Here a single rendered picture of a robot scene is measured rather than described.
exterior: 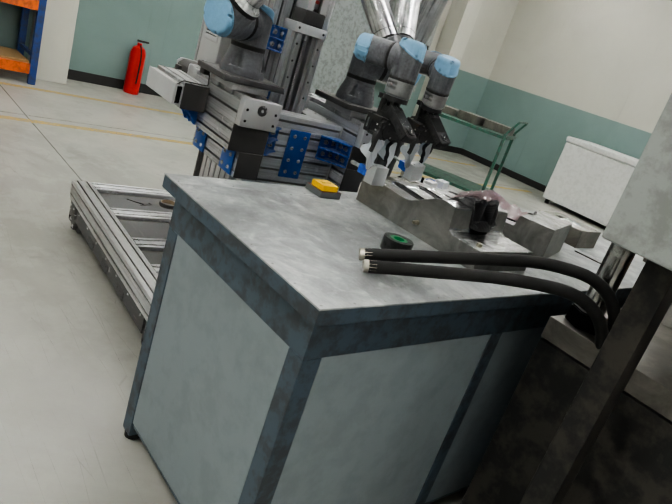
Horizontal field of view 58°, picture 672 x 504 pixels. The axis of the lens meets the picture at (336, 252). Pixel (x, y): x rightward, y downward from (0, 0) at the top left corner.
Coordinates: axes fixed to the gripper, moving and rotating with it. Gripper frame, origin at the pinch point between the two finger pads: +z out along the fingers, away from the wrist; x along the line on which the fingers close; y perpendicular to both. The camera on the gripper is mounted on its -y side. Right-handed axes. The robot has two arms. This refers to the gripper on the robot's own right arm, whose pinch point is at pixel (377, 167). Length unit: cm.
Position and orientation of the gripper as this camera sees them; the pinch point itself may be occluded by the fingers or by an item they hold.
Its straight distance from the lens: 176.2
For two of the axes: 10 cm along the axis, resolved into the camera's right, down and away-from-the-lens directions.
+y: -5.9, -4.4, 6.7
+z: -3.0, 9.0, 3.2
